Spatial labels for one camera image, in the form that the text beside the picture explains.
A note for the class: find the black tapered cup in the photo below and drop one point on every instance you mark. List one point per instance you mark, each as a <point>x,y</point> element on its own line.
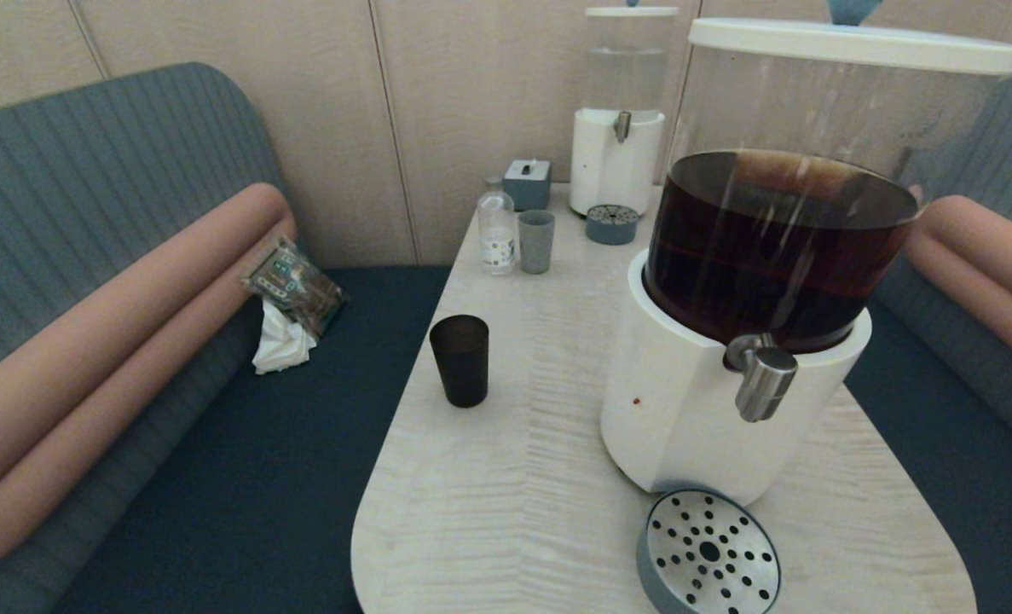
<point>460,367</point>

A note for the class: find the large dark tea dispenser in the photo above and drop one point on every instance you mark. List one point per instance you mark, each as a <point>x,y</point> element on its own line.
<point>685,401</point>

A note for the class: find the grey-blue cup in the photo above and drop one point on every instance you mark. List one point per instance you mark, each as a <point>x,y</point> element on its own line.
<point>537,245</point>

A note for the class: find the clear plastic bottle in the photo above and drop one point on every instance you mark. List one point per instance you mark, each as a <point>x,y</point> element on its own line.
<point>497,240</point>

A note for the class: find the blue-grey tissue box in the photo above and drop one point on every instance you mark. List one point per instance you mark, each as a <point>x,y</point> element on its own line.
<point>527,185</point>

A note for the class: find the small blue-grey perforated drip tray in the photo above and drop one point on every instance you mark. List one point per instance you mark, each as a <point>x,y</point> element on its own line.
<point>613,228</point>

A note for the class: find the small clear water dispenser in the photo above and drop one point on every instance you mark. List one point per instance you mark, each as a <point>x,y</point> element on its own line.
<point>612,162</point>

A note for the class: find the green snack packet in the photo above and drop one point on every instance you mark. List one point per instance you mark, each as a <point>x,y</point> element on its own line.
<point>292,287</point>

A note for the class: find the crumpled white tissue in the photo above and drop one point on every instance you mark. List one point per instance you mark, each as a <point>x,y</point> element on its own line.
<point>280,347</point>

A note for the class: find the large blue-grey perforated drip tray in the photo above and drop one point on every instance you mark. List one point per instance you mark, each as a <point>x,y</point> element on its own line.
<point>710,554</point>

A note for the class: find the pink left bolster cushion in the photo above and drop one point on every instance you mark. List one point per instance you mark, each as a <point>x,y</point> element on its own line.
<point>130,315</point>

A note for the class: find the pink bolster cushion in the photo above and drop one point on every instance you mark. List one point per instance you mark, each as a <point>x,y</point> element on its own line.
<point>983,264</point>
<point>130,315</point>

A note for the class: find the teal left bench sofa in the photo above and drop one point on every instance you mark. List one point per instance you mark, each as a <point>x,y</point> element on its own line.
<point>88,170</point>

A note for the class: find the teal bench sofa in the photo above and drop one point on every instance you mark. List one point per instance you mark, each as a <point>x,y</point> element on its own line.
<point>923,477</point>
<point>88,170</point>

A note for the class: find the teal right bench sofa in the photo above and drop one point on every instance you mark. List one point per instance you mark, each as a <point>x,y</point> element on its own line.
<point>923,477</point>

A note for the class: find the pink right bolster cushion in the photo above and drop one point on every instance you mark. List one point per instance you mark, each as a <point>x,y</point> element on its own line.
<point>983,264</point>

